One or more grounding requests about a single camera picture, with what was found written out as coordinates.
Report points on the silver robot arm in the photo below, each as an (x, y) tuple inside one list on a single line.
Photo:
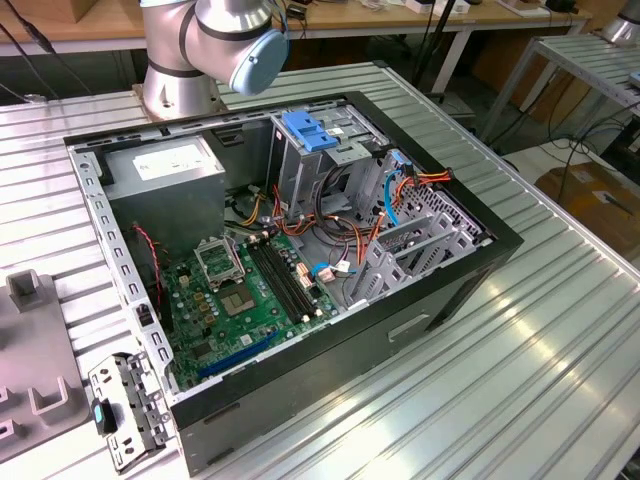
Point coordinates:
[(170, 30)]

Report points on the grey metal disk bay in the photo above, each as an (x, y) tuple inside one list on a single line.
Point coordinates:
[(380, 280)]

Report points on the black RAM slot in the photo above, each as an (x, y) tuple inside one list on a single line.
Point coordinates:
[(272, 282), (293, 275), (279, 280), (286, 278)]

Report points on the grey optical drive cage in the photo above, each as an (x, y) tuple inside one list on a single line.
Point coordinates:
[(292, 175)]

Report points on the blue plastic drive latch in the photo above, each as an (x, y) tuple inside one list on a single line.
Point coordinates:
[(320, 142), (300, 122)]

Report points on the CPU socket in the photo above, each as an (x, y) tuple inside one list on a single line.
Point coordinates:
[(237, 302)]

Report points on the green motherboard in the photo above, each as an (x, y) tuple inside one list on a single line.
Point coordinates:
[(235, 340)]

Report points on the blue expansion slot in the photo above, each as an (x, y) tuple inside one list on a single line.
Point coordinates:
[(235, 357)]

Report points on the black open PC case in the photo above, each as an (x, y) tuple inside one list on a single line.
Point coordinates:
[(300, 390)]

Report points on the grey power supply unit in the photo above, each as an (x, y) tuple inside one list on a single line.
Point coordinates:
[(165, 210)]

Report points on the black case fan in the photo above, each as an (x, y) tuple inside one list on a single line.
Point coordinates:
[(150, 285)]

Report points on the long wooden desk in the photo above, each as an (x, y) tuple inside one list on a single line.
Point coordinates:
[(375, 20)]

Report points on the brown cardboard box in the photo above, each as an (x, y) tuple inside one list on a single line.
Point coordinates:
[(585, 200)]

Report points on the black latch with blue tab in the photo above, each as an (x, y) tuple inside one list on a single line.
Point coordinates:
[(107, 417)]

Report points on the grey parts rack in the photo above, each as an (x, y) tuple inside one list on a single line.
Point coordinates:
[(35, 350)]

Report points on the small brown box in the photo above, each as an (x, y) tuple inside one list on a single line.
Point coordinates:
[(82, 10)]

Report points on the metal slat side table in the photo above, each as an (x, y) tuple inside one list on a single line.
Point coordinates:
[(615, 80)]

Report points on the metal expansion bracket cover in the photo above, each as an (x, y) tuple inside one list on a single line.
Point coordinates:
[(145, 400)]

